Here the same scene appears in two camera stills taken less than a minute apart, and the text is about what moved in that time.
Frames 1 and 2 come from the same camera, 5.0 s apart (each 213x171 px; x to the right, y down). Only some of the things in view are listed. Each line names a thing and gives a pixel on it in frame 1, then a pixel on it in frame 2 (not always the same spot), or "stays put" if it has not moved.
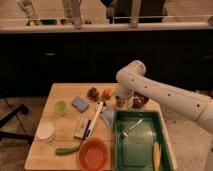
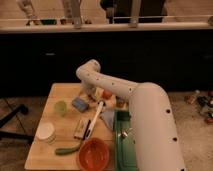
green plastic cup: (60, 108) stays put
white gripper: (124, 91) → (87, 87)
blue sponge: (80, 104) stays put
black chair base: (23, 109) stays put
